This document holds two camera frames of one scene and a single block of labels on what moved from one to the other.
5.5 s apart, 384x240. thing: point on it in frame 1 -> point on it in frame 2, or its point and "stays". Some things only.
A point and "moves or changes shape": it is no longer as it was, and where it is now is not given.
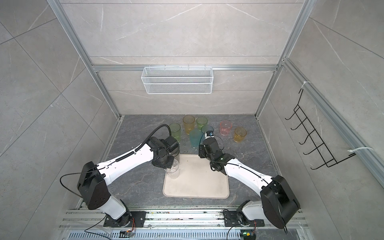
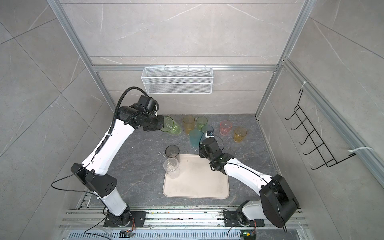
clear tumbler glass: [173, 173] stays
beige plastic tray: [196, 180] stays
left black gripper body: [166, 162] -> [152, 122]
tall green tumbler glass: [176, 132] moves or changes shape
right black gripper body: [204, 154] stays
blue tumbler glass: [206, 128] stays
